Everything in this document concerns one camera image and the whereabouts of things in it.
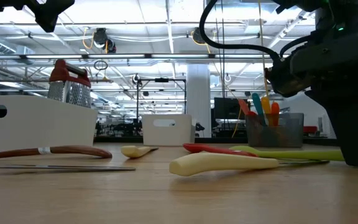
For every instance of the white building column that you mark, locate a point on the white building column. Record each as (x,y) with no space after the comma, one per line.
(199,99)

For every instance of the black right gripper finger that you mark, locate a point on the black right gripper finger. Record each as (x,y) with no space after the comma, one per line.
(343,124)

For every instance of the yellow silicone spatula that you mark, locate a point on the yellow silicone spatula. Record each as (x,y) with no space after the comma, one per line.
(266,105)

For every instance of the blue silicone spatula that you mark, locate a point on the blue silicone spatula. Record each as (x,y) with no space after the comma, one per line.
(257,104)

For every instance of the brown wooden spoon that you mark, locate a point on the brown wooden spoon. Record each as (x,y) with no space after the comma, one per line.
(82,151)

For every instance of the lime green silicone spoon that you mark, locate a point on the lime green silicone spoon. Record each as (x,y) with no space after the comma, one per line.
(306,154)

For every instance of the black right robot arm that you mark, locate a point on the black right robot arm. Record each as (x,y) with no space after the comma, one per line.
(353,15)

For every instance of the grey translucent plastic bin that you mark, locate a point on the grey translucent plastic bin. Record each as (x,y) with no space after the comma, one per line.
(291,130)

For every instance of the orange silicone spatula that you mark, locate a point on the orange silicone spatula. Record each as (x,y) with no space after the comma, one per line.
(275,110)

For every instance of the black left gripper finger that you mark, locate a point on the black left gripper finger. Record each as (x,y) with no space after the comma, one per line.
(50,15)

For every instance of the white plastic bin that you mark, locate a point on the white plastic bin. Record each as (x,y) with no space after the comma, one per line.
(179,133)
(42,124)

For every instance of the red-trimmed metal box grater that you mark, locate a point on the red-trimmed metal box grater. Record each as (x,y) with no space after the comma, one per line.
(70,93)

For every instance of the red silicone spoon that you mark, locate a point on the red silicone spoon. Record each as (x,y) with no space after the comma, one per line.
(216,149)

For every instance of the red box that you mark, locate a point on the red box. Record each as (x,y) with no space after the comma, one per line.
(310,129)

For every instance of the pink silicone spatula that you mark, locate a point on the pink silicone spatula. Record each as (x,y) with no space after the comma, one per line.
(244,107)

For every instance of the red silicone spatula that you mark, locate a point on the red silicone spatula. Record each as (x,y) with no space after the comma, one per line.
(251,114)

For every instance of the black metal stand frame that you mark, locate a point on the black metal stand frame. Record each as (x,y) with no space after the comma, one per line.
(162,80)

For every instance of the black display screen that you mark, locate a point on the black display screen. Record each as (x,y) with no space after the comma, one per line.
(228,109)

